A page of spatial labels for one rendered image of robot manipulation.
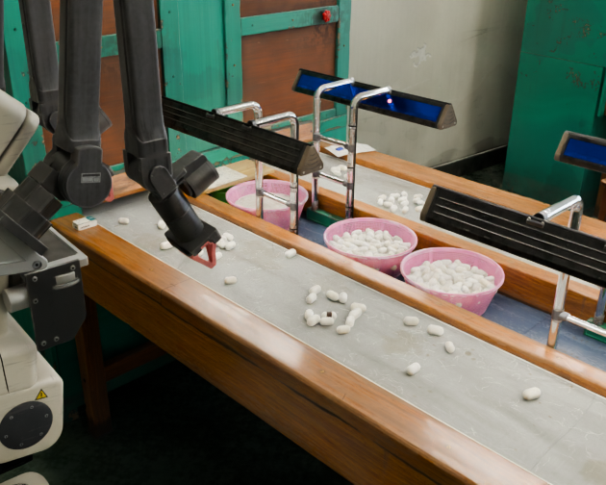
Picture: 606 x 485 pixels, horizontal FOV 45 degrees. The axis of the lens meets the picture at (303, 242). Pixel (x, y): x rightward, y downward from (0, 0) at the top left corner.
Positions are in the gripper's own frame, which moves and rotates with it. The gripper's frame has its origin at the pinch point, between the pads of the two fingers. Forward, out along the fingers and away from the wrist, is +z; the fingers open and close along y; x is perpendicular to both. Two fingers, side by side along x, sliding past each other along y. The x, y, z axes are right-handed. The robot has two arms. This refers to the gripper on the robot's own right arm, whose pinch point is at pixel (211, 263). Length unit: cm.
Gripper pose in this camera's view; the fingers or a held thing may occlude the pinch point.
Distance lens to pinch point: 143.2
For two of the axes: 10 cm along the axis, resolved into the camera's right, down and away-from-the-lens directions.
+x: -6.8, 6.6, -3.1
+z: 3.6, 6.7, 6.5
